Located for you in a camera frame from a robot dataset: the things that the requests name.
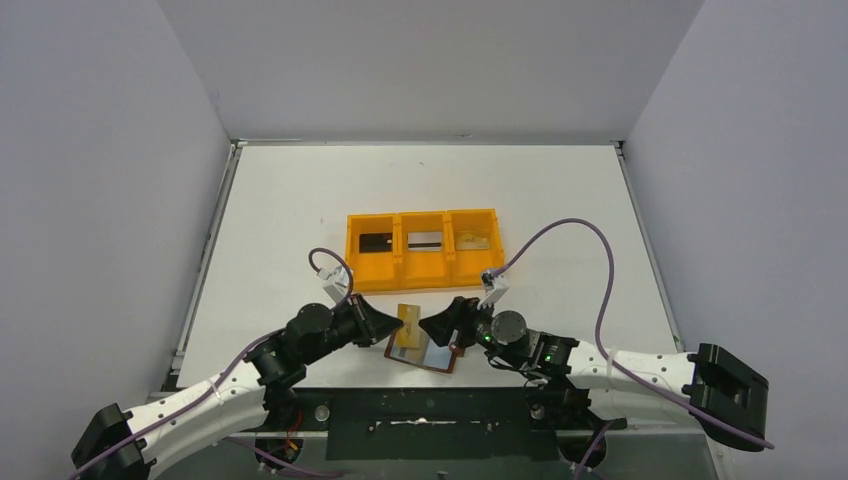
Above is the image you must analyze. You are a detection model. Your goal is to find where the purple cable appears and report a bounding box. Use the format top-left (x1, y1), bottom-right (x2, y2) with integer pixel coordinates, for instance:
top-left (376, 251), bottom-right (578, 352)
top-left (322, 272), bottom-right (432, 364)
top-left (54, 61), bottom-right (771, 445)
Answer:
top-left (490, 217), bottom-right (775, 450)
top-left (66, 247), bottom-right (352, 480)

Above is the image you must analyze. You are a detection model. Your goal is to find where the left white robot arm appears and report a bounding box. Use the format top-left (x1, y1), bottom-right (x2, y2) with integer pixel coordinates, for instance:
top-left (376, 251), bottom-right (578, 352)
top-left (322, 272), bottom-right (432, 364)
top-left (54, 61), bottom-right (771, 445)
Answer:
top-left (71, 294), bottom-right (403, 479)

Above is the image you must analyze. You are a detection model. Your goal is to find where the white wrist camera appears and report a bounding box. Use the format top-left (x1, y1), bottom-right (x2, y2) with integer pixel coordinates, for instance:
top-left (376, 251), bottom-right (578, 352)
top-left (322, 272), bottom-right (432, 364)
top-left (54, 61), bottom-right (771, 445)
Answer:
top-left (478, 267), bottom-right (510, 310)
top-left (317, 266), bottom-right (351, 304)

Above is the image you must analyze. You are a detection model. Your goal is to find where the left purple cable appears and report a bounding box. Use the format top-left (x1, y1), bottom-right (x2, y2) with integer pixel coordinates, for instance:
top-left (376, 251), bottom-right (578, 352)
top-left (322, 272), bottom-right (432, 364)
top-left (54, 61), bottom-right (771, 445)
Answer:
top-left (66, 247), bottom-right (352, 480)

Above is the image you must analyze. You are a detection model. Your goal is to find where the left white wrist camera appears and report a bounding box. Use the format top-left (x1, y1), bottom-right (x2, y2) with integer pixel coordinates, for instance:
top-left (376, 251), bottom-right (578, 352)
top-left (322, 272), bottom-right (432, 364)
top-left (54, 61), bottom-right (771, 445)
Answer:
top-left (317, 266), bottom-right (351, 304)

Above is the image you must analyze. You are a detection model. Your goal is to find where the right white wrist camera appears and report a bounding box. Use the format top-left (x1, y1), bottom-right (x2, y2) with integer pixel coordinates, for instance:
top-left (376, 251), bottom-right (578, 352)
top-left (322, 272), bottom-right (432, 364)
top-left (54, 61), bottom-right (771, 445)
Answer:
top-left (478, 267), bottom-right (510, 310)

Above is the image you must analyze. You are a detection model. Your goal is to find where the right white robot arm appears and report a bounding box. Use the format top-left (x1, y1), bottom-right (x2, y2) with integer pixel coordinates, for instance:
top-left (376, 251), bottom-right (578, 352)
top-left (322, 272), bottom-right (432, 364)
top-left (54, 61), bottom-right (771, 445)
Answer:
top-left (418, 297), bottom-right (772, 452)

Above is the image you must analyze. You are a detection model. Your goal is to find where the left yellow bin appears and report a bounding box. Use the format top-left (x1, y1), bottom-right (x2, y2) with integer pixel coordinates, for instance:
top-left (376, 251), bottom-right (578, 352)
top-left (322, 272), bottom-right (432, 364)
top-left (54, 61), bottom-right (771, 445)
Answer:
top-left (345, 213), bottom-right (400, 293)

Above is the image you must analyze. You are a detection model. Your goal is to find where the black VIP card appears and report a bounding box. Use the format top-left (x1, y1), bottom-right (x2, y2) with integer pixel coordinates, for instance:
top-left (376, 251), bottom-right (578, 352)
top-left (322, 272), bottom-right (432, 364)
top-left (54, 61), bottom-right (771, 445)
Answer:
top-left (358, 232), bottom-right (393, 254)

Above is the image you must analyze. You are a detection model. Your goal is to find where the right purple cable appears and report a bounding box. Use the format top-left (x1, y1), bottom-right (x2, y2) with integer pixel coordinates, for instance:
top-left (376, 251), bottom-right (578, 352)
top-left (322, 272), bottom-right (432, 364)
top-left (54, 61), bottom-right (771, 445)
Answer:
top-left (490, 217), bottom-right (775, 450)

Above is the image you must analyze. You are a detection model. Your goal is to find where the yellow bin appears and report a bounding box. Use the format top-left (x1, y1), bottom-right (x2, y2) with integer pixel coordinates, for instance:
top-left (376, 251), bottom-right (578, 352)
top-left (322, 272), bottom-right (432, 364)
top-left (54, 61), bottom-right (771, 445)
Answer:
top-left (448, 209), bottom-right (505, 287)
top-left (400, 211), bottom-right (454, 290)
top-left (345, 213), bottom-right (400, 293)

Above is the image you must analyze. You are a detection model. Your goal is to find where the white magnetic stripe card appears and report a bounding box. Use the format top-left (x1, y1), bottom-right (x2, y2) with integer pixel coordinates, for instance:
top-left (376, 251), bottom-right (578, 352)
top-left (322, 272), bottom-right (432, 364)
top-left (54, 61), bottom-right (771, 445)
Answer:
top-left (406, 231), bottom-right (443, 252)

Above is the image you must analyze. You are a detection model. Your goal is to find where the middle yellow bin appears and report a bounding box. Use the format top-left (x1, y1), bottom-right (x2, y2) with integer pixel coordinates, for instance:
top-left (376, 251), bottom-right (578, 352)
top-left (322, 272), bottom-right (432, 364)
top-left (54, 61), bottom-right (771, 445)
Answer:
top-left (400, 211), bottom-right (454, 290)

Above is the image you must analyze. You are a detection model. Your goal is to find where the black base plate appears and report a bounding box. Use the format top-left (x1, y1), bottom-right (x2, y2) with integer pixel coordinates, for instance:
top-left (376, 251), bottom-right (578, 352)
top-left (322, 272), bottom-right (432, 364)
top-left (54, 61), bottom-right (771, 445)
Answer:
top-left (256, 386), bottom-right (605, 461)

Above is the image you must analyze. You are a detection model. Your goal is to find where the brown leather card holder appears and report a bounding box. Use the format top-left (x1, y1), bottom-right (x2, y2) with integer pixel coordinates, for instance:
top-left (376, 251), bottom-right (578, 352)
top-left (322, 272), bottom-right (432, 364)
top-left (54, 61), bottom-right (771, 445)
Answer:
top-left (384, 327), bottom-right (461, 374)

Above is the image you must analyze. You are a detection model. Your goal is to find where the right yellow bin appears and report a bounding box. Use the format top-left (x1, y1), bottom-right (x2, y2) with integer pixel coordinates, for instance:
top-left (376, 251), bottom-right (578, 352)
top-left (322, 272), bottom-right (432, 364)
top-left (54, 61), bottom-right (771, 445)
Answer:
top-left (448, 209), bottom-right (505, 287)

